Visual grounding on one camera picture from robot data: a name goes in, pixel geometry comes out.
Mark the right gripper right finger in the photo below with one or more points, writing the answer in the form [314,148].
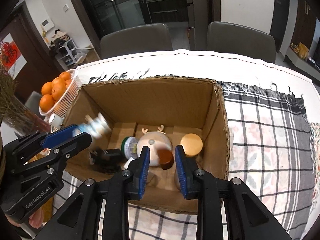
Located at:
[246,216]

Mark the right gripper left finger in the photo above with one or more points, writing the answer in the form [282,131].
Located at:
[100,209]

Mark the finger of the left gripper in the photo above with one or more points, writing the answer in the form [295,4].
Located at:
[58,137]
[70,147]

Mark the white blue figurine keychain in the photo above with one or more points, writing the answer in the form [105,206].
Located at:
[95,127]

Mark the black rectangular device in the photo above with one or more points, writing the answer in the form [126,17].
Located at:
[108,161]

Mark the round silver tin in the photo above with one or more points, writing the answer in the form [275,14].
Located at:
[129,147]

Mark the white pill bottle orange cap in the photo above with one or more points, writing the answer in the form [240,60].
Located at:
[192,145]

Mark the person left hand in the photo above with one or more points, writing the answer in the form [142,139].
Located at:
[35,220]

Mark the white fruit basket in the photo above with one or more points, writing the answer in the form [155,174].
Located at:
[73,84]

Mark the orange fruit front left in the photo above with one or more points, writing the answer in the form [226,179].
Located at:
[46,103]

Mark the orange fruit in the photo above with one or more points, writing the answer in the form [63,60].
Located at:
[46,103]
[58,90]
[46,88]

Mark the dried purple flowers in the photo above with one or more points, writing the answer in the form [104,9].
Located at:
[14,113]

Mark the orange fruit middle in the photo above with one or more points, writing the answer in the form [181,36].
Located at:
[46,88]

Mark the orange fruit right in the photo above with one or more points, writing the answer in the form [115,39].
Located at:
[58,90]

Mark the red fu poster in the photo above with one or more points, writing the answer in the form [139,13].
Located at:
[11,57]

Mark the white shoe rack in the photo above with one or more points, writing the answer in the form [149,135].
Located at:
[64,50]

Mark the plaid grey white tablecloth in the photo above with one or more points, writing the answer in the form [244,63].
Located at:
[258,135]

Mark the brown cardboard box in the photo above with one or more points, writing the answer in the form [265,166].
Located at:
[159,112]

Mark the patterned colourful placemat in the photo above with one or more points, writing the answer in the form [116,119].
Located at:
[314,143]

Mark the grey chair left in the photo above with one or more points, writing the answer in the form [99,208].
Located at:
[139,39]

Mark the grey chair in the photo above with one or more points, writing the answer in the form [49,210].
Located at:
[139,39]
[231,38]

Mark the glass sliding door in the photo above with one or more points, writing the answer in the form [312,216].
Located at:
[108,16]

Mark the grey chair right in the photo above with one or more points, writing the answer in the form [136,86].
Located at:
[231,38]

